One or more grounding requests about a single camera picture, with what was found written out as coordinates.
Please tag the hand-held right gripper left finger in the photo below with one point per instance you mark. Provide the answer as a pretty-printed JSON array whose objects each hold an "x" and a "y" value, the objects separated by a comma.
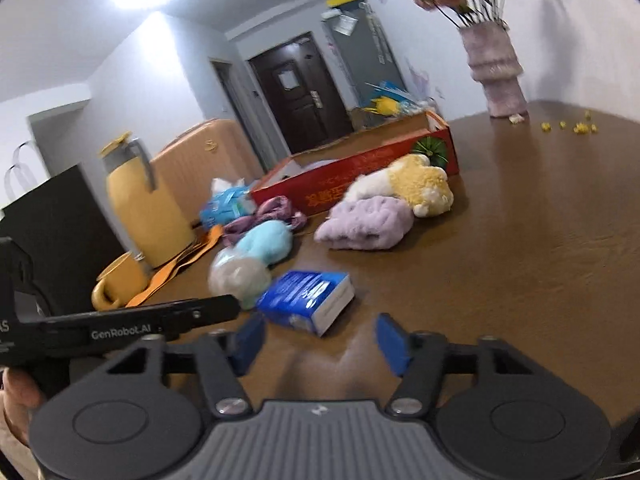
[{"x": 249, "y": 342}]

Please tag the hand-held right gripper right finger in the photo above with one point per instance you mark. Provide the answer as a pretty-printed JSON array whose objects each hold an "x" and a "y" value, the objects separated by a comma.
[{"x": 392, "y": 344}]

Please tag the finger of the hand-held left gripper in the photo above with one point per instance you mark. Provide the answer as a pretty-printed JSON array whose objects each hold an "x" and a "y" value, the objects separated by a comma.
[{"x": 205, "y": 310}]

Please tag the clear plastic cup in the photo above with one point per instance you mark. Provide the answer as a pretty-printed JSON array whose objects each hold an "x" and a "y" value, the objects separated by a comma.
[{"x": 237, "y": 277}]

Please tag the blue tissue pack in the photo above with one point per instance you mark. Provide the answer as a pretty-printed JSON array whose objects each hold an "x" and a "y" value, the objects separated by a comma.
[{"x": 300, "y": 295}]

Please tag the light blue plush toy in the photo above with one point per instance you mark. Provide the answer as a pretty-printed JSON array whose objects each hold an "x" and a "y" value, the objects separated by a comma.
[{"x": 265, "y": 242}]

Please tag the purple fluffy towel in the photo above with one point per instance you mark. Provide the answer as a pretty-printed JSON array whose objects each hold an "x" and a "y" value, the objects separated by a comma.
[{"x": 367, "y": 222}]

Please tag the purple fabric scrunchie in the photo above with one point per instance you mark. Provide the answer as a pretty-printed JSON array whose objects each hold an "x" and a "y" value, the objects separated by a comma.
[{"x": 280, "y": 210}]

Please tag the yellow and white plush toy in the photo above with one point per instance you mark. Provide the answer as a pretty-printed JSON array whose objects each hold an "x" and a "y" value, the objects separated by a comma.
[{"x": 420, "y": 185}]

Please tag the red cardboard box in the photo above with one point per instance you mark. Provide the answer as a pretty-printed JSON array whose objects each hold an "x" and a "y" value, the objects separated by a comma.
[{"x": 350, "y": 180}]

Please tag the person's left hand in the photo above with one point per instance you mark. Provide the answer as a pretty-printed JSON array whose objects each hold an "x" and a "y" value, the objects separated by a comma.
[{"x": 17, "y": 400}]

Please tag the yellow mug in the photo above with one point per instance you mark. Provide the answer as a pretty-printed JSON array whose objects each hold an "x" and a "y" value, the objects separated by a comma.
[{"x": 122, "y": 280}]

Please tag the black paper bag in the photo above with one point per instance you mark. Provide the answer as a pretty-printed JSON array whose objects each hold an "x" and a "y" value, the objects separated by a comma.
[{"x": 60, "y": 240}]

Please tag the blue plastic tissue bag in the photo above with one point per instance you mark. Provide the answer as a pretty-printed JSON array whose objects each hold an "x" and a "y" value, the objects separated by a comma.
[{"x": 225, "y": 205}]

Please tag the yellow thermos jug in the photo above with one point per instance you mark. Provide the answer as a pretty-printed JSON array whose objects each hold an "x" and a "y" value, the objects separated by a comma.
[{"x": 145, "y": 205}]

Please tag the peach ribbed suitcase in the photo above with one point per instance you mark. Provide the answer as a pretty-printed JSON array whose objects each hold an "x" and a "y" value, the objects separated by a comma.
[{"x": 205, "y": 155}]

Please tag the grey interior door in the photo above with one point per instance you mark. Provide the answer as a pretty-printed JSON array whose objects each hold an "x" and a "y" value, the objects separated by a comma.
[{"x": 230, "y": 95}]

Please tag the dark brown door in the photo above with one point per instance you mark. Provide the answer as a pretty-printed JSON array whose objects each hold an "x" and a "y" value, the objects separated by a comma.
[{"x": 300, "y": 90}]

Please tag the blue and yellow toy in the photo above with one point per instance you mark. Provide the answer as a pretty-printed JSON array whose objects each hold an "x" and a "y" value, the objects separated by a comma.
[{"x": 387, "y": 102}]

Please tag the small white scrap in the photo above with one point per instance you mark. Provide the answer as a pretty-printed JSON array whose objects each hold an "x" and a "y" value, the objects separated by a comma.
[{"x": 515, "y": 119}]

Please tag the scattered yellow petals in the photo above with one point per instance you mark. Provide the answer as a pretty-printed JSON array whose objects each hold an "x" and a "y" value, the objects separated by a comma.
[{"x": 580, "y": 128}]

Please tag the grey refrigerator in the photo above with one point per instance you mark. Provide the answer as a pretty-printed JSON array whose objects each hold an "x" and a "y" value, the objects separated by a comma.
[{"x": 360, "y": 55}]

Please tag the ribbed pink vase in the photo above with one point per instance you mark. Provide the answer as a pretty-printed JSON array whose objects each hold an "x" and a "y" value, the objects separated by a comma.
[{"x": 492, "y": 70}]

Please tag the yellow box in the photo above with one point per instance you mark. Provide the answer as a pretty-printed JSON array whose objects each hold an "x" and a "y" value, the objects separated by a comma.
[{"x": 345, "y": 1}]

